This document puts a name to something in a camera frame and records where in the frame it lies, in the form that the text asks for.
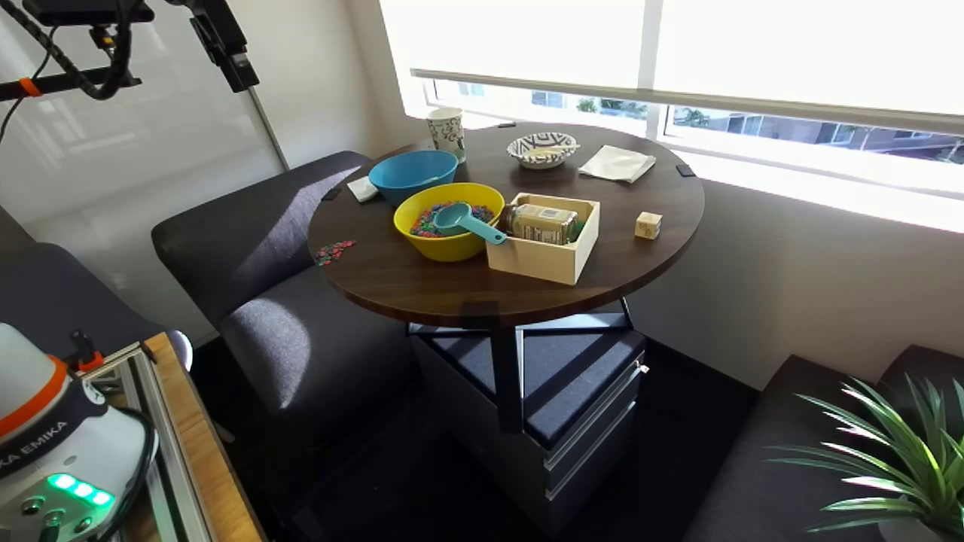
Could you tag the blue plastic bowl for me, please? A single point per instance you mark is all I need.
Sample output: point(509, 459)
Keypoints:
point(414, 171)

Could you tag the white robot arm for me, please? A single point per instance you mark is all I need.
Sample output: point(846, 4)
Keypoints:
point(72, 462)

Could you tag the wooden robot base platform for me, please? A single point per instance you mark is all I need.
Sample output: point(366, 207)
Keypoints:
point(192, 493)

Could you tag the yellow plastic bowl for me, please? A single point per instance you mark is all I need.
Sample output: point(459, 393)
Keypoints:
point(410, 218)

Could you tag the white patterned bowl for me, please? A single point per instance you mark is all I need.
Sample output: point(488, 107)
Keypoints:
point(545, 149)

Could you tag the teal measuring scoop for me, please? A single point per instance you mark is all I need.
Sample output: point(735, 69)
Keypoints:
point(463, 218)

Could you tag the green food packet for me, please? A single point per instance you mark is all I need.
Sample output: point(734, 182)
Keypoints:
point(545, 225)

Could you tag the white wooden box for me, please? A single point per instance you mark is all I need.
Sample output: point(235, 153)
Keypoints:
point(540, 259)

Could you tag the round dark wooden table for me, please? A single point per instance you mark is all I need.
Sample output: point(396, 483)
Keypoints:
point(386, 275)

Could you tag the paper cup with pattern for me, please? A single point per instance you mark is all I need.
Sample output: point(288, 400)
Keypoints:
point(446, 132)

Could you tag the white paper napkin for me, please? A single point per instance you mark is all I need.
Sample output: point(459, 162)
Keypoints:
point(364, 187)

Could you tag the grey drawer cabinet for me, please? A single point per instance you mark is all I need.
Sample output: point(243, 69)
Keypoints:
point(581, 404)

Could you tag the small wooden cube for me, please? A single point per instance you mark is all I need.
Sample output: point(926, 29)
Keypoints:
point(650, 225)

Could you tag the dark grey couch seat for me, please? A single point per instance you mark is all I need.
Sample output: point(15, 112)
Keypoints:
point(319, 362)

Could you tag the green potted plant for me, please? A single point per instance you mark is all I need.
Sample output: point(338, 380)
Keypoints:
point(906, 466)

